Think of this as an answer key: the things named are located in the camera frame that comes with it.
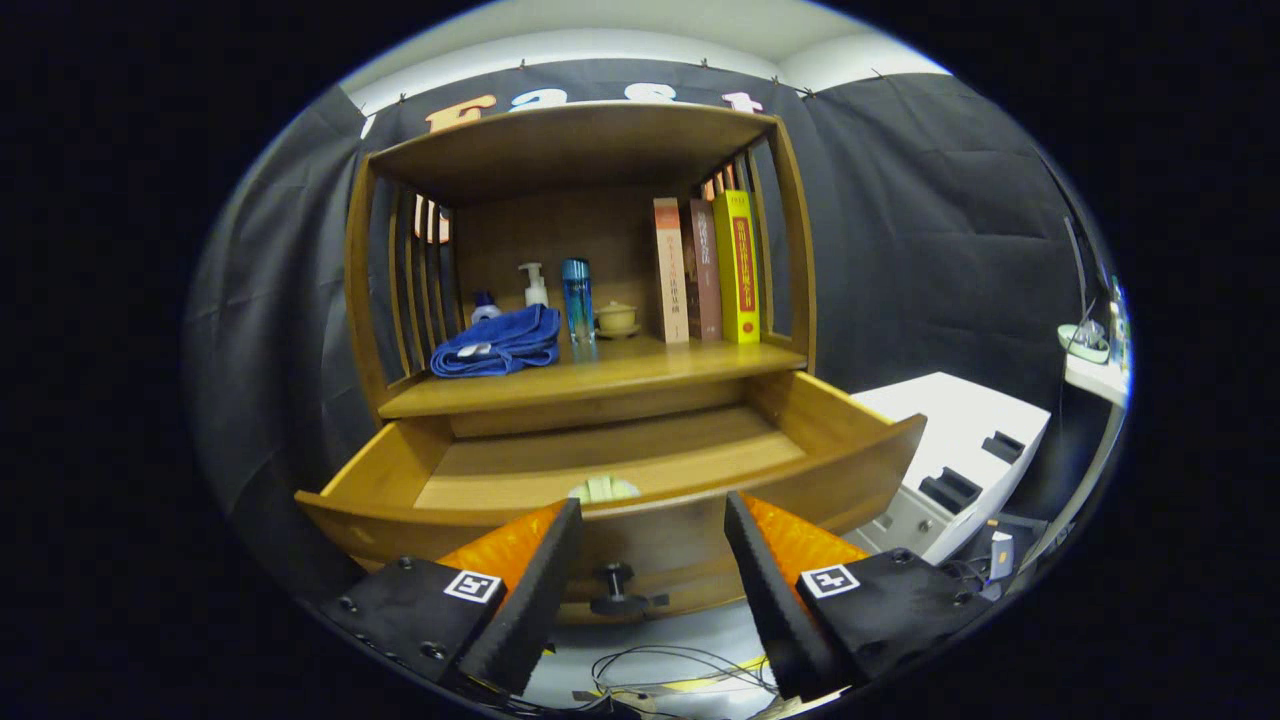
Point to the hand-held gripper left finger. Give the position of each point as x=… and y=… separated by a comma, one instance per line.
x=525, y=610

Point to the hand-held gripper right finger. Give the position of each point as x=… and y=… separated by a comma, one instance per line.
x=775, y=600

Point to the green scrub brush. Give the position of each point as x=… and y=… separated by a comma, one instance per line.
x=603, y=490

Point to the wooden drawer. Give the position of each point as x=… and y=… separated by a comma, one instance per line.
x=600, y=450

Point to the wooden countertop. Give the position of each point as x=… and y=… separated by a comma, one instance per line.
x=620, y=375

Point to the wooden cabinet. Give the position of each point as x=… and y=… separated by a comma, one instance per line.
x=540, y=230

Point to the yellow black floor tape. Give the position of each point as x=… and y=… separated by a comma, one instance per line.
x=710, y=685

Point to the small white device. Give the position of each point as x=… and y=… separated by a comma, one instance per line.
x=1002, y=555

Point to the blue towel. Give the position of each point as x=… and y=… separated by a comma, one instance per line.
x=500, y=345

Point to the small white blue-capped bottle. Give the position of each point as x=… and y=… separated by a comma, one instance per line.
x=486, y=310

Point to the yellow lidded teacup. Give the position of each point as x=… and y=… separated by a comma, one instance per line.
x=616, y=320

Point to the blue glass bottle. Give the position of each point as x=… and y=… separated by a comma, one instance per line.
x=577, y=300

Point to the white pump bottle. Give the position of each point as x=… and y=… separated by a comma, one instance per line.
x=535, y=290

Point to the yellow book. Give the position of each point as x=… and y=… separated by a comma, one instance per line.
x=738, y=270

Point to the brown book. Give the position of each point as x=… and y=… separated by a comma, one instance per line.
x=704, y=270

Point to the orange and white book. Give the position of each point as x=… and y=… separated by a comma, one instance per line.
x=671, y=270

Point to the white desk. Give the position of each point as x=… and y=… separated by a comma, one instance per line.
x=1100, y=380

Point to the white bowl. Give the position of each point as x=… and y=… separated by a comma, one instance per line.
x=1085, y=345

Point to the black backdrop cloth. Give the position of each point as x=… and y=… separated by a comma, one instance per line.
x=900, y=200

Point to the clear plastic bottle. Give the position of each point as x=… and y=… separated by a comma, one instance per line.
x=1118, y=330

